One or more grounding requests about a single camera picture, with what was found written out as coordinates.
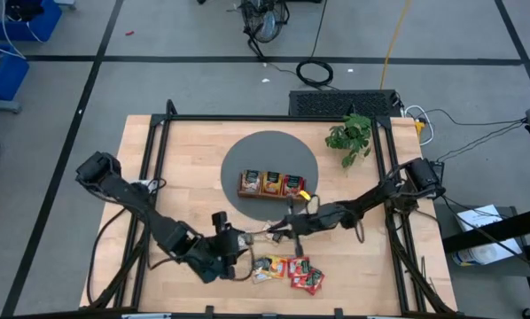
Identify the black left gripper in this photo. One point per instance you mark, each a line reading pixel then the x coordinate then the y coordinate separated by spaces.
pixel 223 252

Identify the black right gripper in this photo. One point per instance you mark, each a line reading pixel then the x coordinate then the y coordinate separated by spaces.
pixel 311 220

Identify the orange mango tea packet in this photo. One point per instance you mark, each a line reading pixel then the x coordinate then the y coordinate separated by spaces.
pixel 275 266
pixel 272 183

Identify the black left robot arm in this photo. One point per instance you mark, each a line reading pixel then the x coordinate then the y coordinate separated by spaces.
pixel 158 223

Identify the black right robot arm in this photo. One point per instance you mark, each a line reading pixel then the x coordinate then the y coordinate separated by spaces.
pixel 376 199

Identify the brown wooden compartment tray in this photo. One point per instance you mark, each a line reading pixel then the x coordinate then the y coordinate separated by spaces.
pixel 265 197

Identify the grey round mat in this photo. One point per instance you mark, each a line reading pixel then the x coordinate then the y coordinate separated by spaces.
pixel 269 150

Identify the green potted plant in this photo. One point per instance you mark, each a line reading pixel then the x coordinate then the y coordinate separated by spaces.
pixel 351 135

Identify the black perforated computer case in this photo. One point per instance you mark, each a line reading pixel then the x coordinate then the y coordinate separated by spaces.
pixel 342 103

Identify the black power adapter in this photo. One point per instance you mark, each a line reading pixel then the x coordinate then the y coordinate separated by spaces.
pixel 439 170

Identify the yellow plug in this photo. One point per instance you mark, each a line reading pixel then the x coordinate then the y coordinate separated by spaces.
pixel 419 128

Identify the white booklet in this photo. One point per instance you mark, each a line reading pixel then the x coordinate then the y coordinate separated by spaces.
pixel 477 217

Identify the black floor fan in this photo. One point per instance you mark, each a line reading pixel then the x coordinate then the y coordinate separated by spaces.
pixel 265 22

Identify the black metal beam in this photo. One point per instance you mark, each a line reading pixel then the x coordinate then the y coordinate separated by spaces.
pixel 495 230

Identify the dark grey cart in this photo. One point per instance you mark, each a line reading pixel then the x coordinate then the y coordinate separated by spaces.
pixel 509 212

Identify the blue plastic bin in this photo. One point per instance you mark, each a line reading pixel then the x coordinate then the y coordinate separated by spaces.
pixel 39 24
pixel 8 77

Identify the black aluminium table frame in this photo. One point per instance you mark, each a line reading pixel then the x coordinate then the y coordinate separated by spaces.
pixel 265 118

